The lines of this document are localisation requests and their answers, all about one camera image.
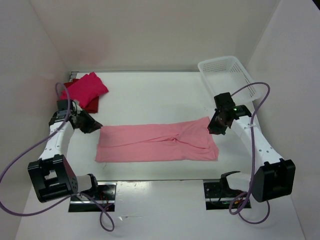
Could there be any red t-shirt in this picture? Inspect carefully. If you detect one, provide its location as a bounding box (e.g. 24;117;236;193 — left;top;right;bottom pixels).
64;78;99;114

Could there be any light pink t-shirt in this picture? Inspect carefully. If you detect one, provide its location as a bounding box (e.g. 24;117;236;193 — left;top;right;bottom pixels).
95;117;219;163

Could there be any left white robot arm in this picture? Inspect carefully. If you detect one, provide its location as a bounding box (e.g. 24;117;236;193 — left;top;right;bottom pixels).
27;99;103;203

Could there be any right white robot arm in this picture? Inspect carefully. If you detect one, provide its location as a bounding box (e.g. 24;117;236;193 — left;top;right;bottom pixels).
207;92;296;203

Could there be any white plastic basket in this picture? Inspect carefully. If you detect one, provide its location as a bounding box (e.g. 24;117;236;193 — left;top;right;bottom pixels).
197;56;262;105

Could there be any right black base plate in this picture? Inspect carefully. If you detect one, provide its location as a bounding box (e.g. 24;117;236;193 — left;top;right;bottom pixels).
203;179;242;210

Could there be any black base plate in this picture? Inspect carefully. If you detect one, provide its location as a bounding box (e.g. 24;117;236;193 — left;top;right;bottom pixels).
68;181;117;213
203;179;242;210

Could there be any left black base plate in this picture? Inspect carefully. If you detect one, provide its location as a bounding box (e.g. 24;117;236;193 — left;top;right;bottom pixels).
68;181;117;213

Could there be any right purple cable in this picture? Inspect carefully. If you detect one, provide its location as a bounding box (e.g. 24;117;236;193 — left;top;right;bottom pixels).
228;81;272;224

